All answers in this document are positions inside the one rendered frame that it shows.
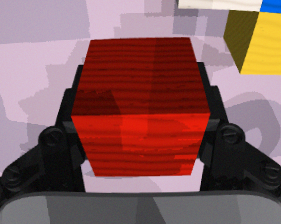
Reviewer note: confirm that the red cube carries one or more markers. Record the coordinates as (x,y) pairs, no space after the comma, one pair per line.
(140,108)

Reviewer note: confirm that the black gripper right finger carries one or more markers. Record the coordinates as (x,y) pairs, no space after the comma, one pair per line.
(228,159)

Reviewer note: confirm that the white cube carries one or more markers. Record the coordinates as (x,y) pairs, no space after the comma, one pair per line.
(246,5)

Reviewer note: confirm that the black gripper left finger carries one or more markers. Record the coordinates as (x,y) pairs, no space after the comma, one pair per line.
(48,166)

